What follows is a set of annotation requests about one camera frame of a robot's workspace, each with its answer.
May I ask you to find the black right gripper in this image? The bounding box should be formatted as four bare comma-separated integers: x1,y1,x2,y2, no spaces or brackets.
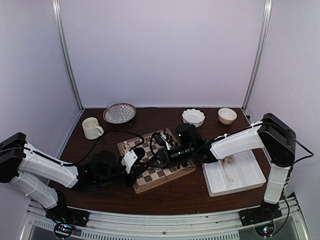
146,144,195,169

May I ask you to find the white chess rook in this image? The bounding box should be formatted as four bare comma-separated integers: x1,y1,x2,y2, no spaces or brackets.
123,141,130,153

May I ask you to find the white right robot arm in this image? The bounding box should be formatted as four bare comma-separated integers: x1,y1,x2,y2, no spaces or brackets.
146,113,314,221

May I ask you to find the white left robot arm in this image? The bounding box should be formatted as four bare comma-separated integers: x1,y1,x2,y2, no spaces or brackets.
0,132,146,222

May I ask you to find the dark chess pieces row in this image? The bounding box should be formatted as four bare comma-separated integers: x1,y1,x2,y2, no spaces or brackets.
160,128,179,148

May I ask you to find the wooden chess board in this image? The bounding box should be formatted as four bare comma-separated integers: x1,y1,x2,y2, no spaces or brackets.
117,132,196,194

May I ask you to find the pile of white chess pieces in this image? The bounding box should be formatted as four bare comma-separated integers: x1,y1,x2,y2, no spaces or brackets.
220,156,234,169

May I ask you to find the white scalloped bowl black rim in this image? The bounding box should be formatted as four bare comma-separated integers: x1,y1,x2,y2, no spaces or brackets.
181,108,206,128

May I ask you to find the cream ceramic mug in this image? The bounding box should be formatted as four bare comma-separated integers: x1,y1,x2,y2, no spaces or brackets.
82,117,104,140

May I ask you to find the cream round bowl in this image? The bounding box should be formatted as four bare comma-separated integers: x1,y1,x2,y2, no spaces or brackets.
217,107,238,125

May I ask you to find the white plastic divided tray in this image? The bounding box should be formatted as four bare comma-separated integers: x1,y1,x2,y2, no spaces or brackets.
202,150,266,198

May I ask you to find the patterned brown rim plate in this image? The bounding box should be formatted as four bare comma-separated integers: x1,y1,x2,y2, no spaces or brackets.
102,103,137,124

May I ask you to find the clear drinking glass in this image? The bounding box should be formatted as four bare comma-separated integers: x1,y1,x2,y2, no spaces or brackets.
107,100,122,119

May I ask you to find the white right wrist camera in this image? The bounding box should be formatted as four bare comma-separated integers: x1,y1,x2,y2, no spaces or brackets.
154,132,173,150

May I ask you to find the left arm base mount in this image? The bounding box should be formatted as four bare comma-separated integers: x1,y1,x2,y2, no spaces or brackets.
42,190,90,240

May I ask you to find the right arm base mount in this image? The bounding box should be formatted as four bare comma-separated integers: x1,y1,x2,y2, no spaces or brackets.
238,191,291,239

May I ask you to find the right aluminium frame post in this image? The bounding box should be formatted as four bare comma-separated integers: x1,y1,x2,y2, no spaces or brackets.
241,0,273,115

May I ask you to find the aluminium frame post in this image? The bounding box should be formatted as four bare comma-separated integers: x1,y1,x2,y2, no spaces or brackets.
52,0,84,112
241,0,273,115

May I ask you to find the left aluminium frame post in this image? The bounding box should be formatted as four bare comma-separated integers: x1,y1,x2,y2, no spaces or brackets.
52,0,84,112

